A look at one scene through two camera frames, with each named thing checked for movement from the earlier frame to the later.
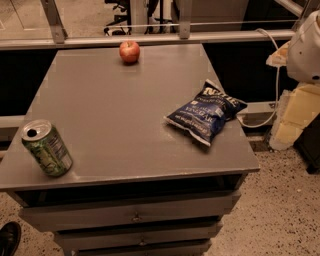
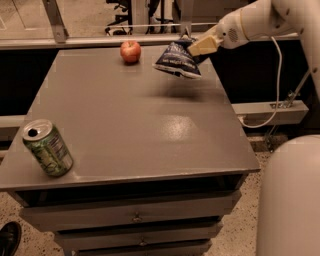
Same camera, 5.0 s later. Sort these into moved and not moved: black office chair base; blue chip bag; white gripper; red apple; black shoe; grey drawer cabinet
Moved: blue chip bag; white gripper
Not moved: black office chair base; grey drawer cabinet; red apple; black shoe
